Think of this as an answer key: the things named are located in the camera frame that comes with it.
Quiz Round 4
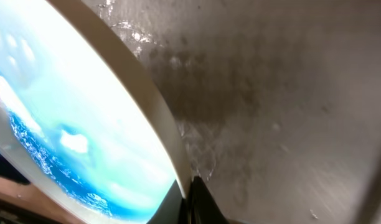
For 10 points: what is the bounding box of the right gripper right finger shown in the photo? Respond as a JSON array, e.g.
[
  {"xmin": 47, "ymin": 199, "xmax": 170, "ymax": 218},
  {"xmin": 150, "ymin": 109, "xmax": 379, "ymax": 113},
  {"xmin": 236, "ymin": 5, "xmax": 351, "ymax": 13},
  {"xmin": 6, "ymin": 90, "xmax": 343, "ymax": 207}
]
[{"xmin": 190, "ymin": 176, "xmax": 228, "ymax": 224}]

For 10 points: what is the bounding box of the dark brown serving tray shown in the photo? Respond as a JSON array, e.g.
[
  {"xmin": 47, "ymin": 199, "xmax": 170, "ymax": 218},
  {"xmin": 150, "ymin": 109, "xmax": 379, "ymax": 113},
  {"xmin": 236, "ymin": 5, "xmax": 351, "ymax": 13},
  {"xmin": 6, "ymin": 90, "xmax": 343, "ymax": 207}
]
[{"xmin": 87, "ymin": 0, "xmax": 381, "ymax": 223}]

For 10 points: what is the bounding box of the blue water tray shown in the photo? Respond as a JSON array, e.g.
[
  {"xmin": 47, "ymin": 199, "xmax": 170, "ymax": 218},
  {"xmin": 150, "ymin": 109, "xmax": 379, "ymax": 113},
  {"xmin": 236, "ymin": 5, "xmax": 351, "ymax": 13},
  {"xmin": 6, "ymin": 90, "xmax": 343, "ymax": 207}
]
[{"xmin": 0, "ymin": 154, "xmax": 30, "ymax": 185}]

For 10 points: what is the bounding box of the white plate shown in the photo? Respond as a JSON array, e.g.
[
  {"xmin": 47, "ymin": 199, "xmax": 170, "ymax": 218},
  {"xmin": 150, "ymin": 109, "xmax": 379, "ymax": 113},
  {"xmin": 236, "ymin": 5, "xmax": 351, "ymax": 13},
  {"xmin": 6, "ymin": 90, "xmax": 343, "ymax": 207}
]
[{"xmin": 0, "ymin": 1, "xmax": 191, "ymax": 223}]

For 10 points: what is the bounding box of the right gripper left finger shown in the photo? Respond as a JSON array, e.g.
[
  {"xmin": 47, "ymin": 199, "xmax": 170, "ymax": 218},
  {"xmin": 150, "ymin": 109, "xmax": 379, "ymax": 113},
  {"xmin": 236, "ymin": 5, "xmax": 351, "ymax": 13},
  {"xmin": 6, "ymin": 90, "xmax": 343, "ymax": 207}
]
[{"xmin": 148, "ymin": 180, "xmax": 186, "ymax": 224}]

